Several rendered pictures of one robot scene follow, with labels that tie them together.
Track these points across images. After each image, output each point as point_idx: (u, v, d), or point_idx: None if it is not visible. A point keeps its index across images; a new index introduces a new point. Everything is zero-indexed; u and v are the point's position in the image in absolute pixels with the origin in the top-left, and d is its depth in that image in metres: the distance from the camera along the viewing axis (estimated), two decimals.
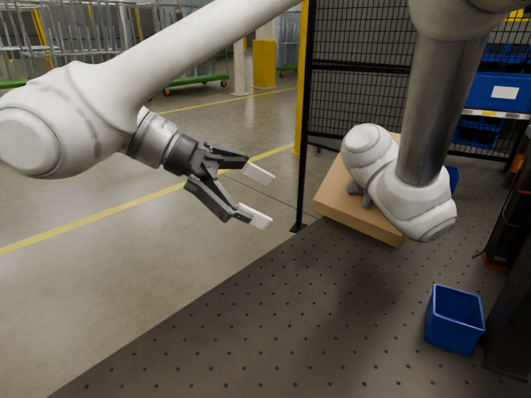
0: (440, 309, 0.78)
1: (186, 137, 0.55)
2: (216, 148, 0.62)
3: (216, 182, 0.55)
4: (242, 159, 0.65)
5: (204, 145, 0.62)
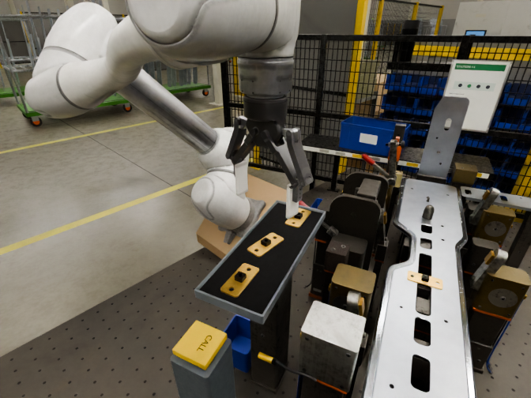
0: (245, 334, 0.99)
1: (251, 107, 0.50)
2: (287, 146, 0.51)
3: (246, 144, 0.58)
4: (291, 180, 0.53)
5: (288, 130, 0.51)
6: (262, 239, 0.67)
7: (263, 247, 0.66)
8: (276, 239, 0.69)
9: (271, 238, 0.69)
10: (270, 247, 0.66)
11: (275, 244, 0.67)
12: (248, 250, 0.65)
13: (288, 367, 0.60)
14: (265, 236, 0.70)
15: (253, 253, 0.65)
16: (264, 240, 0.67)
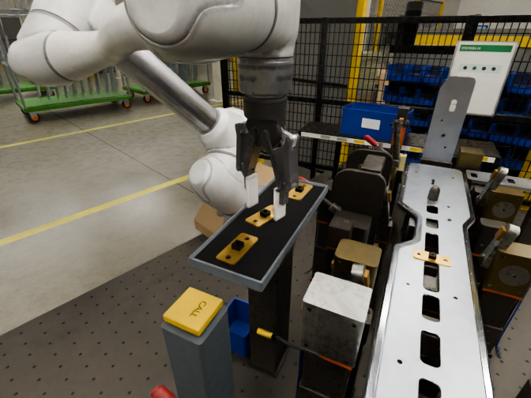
0: (243, 318, 0.95)
1: (251, 107, 0.50)
2: (283, 150, 0.52)
3: (250, 150, 0.58)
4: (279, 184, 0.56)
5: (288, 137, 0.51)
6: (261, 210, 0.64)
7: (262, 218, 0.62)
8: None
9: (271, 210, 0.65)
10: (270, 218, 0.63)
11: None
12: (246, 221, 0.62)
13: (289, 343, 0.56)
14: (265, 208, 0.66)
15: (251, 223, 0.61)
16: (263, 211, 0.64)
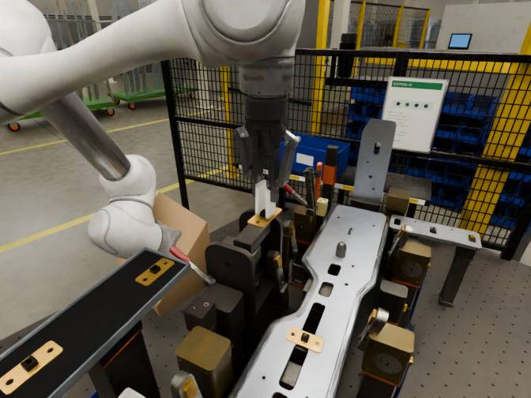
0: None
1: (256, 107, 0.50)
2: (284, 150, 0.54)
3: (255, 153, 0.57)
4: (271, 182, 0.58)
5: (291, 138, 0.53)
6: (261, 211, 0.63)
7: (264, 219, 0.62)
8: None
9: None
10: (271, 218, 0.63)
11: (275, 215, 0.64)
12: (249, 223, 0.61)
13: None
14: None
15: (254, 225, 0.60)
16: (263, 212, 0.64)
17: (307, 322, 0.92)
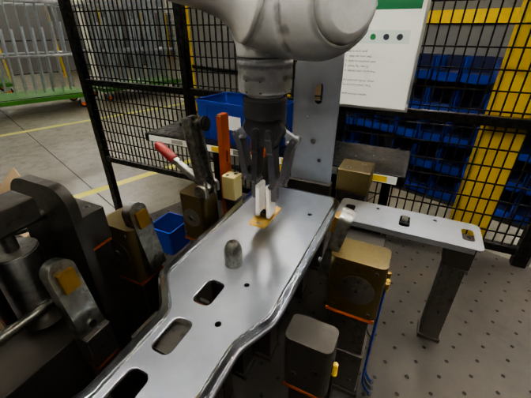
0: None
1: (257, 108, 0.50)
2: (284, 150, 0.54)
3: (255, 154, 0.57)
4: (272, 182, 0.58)
5: (292, 138, 0.53)
6: (261, 211, 0.63)
7: (265, 219, 0.62)
8: (274, 210, 0.66)
9: None
10: (272, 217, 0.63)
11: (275, 214, 0.64)
12: (250, 224, 0.61)
13: None
14: None
15: (257, 225, 0.60)
16: (263, 212, 0.64)
17: None
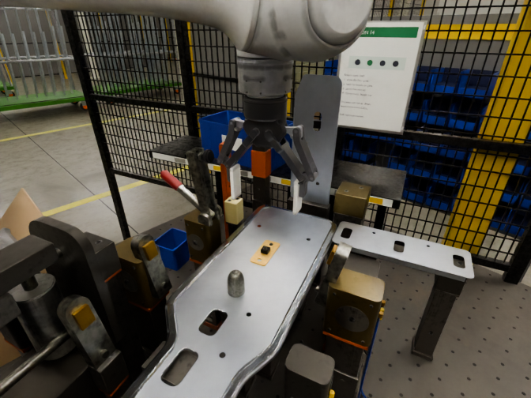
0: None
1: (257, 108, 0.50)
2: (294, 144, 0.53)
3: (243, 147, 0.57)
4: (299, 176, 0.55)
5: (294, 129, 0.52)
6: (261, 248, 0.68)
7: (265, 256, 0.67)
8: (273, 245, 0.70)
9: (269, 245, 0.70)
10: (271, 254, 0.67)
11: (274, 250, 0.68)
12: (251, 261, 0.65)
13: None
14: (261, 244, 0.70)
15: (257, 263, 0.65)
16: (263, 249, 0.68)
17: None
